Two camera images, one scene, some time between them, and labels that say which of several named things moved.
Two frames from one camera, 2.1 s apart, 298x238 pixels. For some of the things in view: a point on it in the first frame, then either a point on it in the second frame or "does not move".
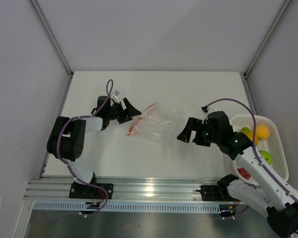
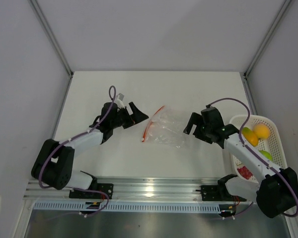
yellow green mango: (247, 131) does not move
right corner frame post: (286, 2) does not move
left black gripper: (129, 111) -> (136, 117)
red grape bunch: (244, 173) does not move
